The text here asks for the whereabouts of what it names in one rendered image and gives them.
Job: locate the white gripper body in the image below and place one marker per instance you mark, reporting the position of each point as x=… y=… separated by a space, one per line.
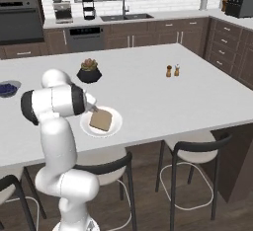
x=89 y=99

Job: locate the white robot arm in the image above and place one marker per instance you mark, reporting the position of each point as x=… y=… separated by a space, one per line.
x=54 y=149

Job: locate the brown bread slice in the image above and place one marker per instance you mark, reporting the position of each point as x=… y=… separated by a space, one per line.
x=101 y=119

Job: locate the white round plate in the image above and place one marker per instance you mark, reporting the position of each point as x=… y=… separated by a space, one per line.
x=115 y=123

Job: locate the brown island counter base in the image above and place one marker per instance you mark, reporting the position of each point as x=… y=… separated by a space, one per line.
x=235 y=162

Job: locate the black toaster oven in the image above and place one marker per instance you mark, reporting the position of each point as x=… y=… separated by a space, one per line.
x=239 y=6

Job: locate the succulent in black pot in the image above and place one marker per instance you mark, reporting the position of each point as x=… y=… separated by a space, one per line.
x=89 y=72

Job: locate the grey dishwasher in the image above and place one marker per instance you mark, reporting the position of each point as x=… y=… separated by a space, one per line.
x=86 y=39

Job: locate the brown drawer under oven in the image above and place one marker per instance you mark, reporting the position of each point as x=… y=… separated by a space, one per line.
x=23 y=51

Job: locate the blue bowl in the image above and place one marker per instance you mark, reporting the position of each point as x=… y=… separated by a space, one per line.
x=8 y=89

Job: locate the brown pepper shaker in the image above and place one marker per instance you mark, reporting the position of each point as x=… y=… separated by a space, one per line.
x=169 y=71

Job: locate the brown base cupboards run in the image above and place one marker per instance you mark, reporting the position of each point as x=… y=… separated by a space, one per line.
x=148 y=34

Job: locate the dark kitchen sink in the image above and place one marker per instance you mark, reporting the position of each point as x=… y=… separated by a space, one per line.
x=126 y=17

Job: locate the brown white-capped salt shaker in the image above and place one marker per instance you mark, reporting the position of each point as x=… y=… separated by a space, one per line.
x=177 y=70

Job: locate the silver coffee machine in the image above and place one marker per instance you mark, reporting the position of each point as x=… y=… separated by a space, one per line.
x=62 y=11

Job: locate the dark metal tap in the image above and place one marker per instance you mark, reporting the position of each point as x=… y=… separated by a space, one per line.
x=125 y=6

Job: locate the brown drawer cupboards run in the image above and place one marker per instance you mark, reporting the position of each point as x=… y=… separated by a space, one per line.
x=230 y=49

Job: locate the white paper towel roll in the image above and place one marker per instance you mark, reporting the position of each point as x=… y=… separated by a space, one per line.
x=204 y=2

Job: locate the knife block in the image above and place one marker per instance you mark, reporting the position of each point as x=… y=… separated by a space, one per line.
x=224 y=4

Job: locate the white stool with black frame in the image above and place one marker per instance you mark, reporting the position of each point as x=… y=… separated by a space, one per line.
x=110 y=169
x=194 y=149
x=10 y=189

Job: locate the black wall oven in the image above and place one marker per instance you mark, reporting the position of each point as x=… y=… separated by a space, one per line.
x=19 y=21

